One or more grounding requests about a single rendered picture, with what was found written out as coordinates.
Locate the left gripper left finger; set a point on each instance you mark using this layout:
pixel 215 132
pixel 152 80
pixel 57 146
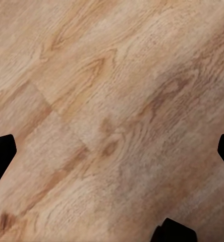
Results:
pixel 7 152

